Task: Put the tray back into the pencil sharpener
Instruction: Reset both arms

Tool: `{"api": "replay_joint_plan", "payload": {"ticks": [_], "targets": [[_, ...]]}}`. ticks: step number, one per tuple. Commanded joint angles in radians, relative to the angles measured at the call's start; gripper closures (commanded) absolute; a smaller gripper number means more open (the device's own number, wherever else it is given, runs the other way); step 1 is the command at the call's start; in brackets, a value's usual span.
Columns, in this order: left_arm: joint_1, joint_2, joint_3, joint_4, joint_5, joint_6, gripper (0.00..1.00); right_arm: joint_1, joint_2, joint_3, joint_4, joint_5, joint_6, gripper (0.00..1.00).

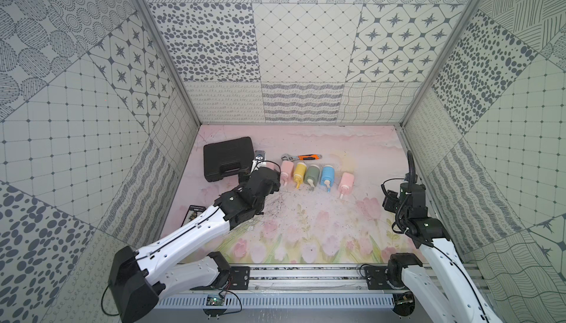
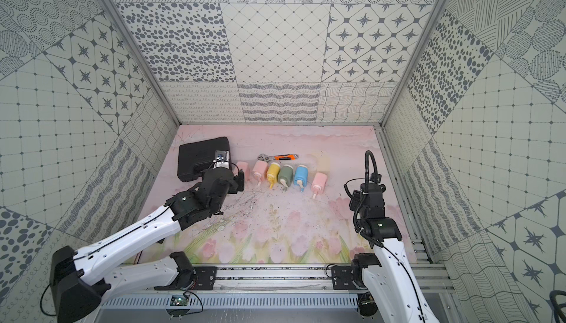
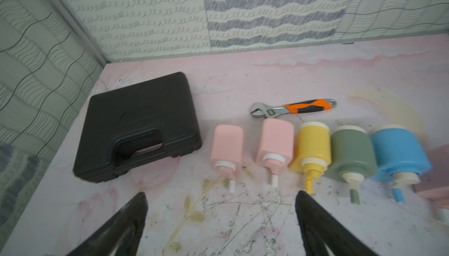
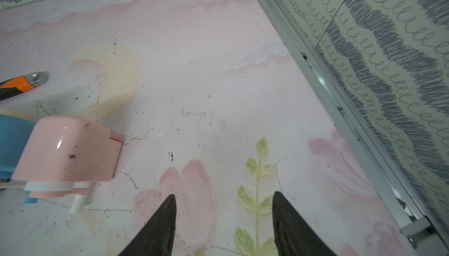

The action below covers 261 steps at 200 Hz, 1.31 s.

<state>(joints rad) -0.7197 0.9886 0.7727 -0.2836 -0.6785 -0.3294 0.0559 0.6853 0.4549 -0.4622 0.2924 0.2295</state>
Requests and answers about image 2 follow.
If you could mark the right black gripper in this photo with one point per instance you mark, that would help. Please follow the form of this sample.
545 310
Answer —
356 201

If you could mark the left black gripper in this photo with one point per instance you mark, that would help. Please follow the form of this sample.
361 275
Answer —
236 181

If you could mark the pink pencil sharpener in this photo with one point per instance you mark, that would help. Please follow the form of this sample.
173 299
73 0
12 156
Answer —
244 166
318 184
259 172

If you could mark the blue pencil sharpener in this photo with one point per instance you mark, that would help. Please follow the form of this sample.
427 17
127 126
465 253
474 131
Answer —
301 177

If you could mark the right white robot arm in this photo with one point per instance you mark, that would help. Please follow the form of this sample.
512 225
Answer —
385 272

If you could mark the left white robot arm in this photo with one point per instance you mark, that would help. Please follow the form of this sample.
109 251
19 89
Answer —
83 279

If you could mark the black plastic tool case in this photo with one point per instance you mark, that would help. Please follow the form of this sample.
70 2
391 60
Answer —
196 157

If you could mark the pink floral table mat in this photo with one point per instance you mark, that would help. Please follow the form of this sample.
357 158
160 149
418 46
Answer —
271 223

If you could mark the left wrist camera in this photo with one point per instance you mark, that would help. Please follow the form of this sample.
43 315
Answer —
222 159

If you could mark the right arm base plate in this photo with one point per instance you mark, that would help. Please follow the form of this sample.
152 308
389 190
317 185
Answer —
346 278

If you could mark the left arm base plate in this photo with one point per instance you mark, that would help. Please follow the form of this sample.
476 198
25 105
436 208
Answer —
204 278

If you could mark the aluminium mounting rail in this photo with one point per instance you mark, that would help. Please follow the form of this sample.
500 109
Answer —
274 278

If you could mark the orange handled adjustable wrench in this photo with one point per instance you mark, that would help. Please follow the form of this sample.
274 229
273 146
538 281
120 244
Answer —
282 157

